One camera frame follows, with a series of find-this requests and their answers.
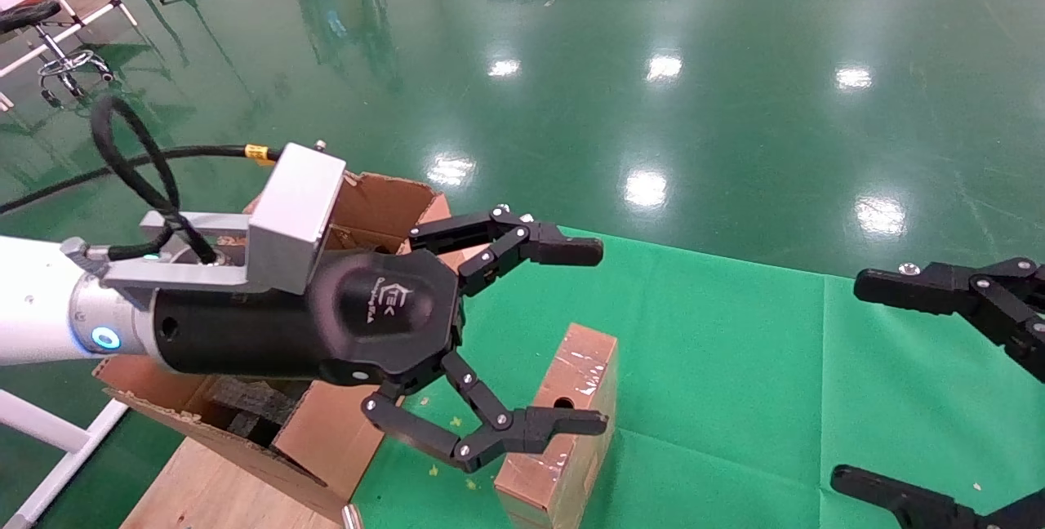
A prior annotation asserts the green table cloth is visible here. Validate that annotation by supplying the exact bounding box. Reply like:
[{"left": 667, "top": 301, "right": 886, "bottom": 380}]
[{"left": 351, "top": 223, "right": 1045, "bottom": 529}]

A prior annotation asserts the black seat chrome stool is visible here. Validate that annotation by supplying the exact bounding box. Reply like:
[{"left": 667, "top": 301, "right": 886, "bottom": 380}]
[{"left": 0, "top": 0, "right": 115, "bottom": 109}]

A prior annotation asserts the small taped cardboard box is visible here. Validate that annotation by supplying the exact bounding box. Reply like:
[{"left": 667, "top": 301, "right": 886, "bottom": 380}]
[{"left": 494, "top": 322, "right": 619, "bottom": 529}]

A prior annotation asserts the black foam block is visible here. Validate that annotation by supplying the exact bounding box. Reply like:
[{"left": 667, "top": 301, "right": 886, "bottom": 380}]
[{"left": 204, "top": 378, "right": 299, "bottom": 444}]

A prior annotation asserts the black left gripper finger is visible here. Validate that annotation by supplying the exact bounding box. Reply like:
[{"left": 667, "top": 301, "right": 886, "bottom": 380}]
[
  {"left": 407, "top": 205, "right": 606, "bottom": 298},
  {"left": 361, "top": 350, "right": 610, "bottom": 473}
]

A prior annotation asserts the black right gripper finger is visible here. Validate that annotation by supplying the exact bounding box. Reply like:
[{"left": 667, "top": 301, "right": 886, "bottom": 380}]
[
  {"left": 830, "top": 464, "right": 1045, "bottom": 529},
  {"left": 853, "top": 257, "right": 1045, "bottom": 383}
]

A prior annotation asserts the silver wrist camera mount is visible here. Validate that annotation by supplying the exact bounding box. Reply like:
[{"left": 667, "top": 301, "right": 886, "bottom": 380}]
[{"left": 61, "top": 141, "right": 348, "bottom": 305}]

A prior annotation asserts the black camera cable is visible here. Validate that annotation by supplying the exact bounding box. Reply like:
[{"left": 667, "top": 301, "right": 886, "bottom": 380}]
[{"left": 0, "top": 95, "right": 283, "bottom": 265}]

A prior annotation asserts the white frame table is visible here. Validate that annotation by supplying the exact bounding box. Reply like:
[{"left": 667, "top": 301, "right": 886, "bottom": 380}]
[{"left": 0, "top": 0, "right": 140, "bottom": 77}]

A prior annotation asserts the large open cardboard carton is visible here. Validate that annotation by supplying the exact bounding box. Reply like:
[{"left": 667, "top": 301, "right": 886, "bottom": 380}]
[{"left": 94, "top": 172, "right": 455, "bottom": 523}]

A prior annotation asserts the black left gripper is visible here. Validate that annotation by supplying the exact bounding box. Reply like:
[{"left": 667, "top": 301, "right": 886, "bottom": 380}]
[{"left": 151, "top": 250, "right": 468, "bottom": 388}]

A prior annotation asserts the white desk frame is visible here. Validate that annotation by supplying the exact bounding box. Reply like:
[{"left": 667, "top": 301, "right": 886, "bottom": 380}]
[{"left": 0, "top": 389, "right": 130, "bottom": 529}]

